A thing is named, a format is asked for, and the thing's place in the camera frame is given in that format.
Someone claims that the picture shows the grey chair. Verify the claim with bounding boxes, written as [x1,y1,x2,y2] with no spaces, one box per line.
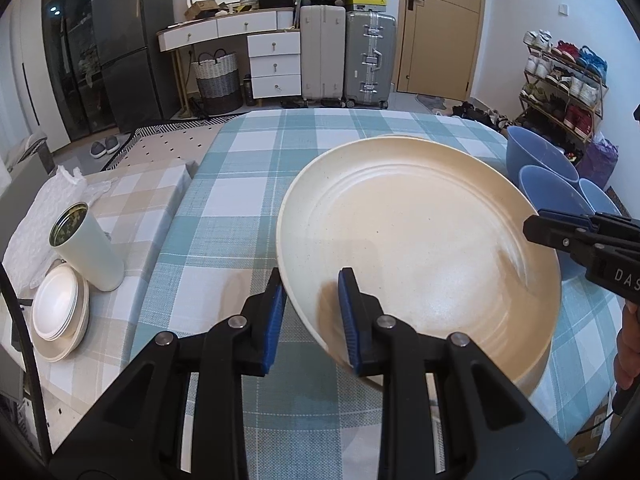
[0,130,56,211]

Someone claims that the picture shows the purple bag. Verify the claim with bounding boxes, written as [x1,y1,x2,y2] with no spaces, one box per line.
[580,137,620,191]

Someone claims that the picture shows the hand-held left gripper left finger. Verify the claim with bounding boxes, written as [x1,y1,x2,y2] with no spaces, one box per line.
[50,267,288,480]

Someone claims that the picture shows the dark glass cabinet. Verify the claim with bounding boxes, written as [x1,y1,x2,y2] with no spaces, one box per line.
[40,0,118,143]

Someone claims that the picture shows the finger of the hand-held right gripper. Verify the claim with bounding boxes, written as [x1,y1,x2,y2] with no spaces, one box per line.
[537,209,640,235]
[522,215,608,261]

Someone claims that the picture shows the teal checked tablecloth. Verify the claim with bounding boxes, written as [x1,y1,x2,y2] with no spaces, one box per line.
[127,109,626,480]

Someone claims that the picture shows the grey refrigerator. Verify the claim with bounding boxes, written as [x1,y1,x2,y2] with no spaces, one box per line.
[90,0,181,133]

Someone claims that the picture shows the silver suitcase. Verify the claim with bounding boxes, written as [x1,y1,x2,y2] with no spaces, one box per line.
[345,10,397,108]

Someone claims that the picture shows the black braided cable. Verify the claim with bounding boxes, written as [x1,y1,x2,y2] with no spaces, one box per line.
[0,260,53,461]

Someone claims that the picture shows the white plastic bag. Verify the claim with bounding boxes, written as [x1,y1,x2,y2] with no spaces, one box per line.
[2,165,111,291]

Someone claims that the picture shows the wooden shoe rack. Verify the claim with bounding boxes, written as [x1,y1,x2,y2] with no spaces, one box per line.
[517,30,610,141]

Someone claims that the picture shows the beige checked cloth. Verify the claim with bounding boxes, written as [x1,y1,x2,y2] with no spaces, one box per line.
[0,157,196,461]

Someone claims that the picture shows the patterned rug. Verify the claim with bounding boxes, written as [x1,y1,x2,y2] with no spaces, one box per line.
[100,112,246,173]

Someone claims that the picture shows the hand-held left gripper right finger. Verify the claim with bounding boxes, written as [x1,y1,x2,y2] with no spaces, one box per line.
[337,267,578,480]

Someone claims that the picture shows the beige suitcase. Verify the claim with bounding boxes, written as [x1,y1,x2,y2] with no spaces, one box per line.
[299,4,347,103]

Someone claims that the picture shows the small cardboard box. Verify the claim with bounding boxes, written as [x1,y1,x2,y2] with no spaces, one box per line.
[185,0,218,21]

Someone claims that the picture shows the blue bowl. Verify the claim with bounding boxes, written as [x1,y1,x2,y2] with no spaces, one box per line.
[579,178,623,218]
[506,126,581,181]
[518,165,596,281]

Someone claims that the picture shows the woven laundry basket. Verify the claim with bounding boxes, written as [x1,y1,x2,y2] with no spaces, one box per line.
[192,49,243,116]

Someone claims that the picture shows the white dresser with drawers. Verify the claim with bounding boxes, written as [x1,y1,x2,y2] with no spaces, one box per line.
[157,9,302,108]

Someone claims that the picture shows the white tumbler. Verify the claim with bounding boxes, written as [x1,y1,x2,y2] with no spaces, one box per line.
[49,202,125,292]

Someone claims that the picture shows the stack of small white plates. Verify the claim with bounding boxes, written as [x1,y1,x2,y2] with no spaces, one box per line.
[31,260,91,363]

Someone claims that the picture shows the pile of loose shoes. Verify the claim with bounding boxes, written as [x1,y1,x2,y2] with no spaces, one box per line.
[450,101,516,131]

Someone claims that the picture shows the person's right hand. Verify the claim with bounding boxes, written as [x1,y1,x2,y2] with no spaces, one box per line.
[614,302,640,392]

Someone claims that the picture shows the cream plate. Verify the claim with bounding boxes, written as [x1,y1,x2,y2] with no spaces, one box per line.
[276,135,563,397]

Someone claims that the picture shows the open cardboard box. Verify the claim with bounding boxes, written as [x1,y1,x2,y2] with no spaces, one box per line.
[570,400,616,461]

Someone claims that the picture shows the wooden door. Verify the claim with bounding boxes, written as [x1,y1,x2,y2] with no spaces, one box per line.
[391,0,487,103]

